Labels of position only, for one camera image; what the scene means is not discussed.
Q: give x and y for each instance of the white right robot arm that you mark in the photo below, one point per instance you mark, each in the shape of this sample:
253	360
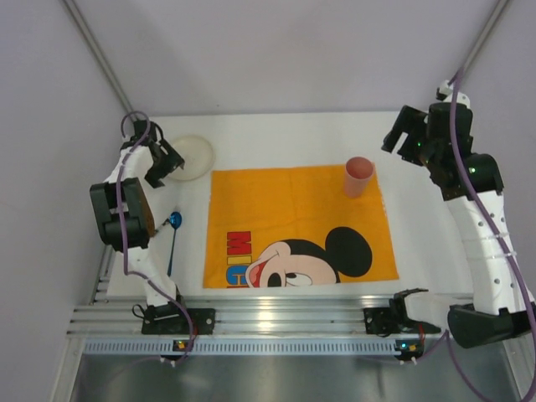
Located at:
501	308

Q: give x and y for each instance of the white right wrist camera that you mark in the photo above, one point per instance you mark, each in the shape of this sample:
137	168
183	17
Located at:
444	93

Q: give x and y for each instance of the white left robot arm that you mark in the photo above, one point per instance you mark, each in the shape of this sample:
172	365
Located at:
135	201

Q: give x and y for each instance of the pink plastic cup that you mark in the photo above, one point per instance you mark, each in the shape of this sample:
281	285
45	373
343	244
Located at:
358	172

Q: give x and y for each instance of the green handled fork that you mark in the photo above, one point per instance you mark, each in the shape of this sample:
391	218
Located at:
165	225

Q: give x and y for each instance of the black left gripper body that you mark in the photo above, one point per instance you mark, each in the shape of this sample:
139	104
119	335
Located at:
165	163

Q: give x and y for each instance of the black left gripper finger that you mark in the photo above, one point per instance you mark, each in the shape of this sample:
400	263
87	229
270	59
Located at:
171	158
155	175

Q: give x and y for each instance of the blue spoon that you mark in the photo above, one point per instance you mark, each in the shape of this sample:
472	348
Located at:
175	220

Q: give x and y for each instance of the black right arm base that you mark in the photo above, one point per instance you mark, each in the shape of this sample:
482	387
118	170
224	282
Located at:
393	319

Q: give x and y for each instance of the cream round plate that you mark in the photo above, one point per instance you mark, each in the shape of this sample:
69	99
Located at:
198	155

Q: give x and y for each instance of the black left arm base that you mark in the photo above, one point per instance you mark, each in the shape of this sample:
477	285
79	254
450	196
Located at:
169	320

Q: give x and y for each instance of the orange Mickey Mouse placemat cloth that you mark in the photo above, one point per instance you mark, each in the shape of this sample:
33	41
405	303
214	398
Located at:
291	227

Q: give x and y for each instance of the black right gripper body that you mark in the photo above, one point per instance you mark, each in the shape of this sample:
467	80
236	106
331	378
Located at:
402	136

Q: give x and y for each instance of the perforated grey cable duct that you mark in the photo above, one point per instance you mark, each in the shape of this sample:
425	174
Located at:
253	346

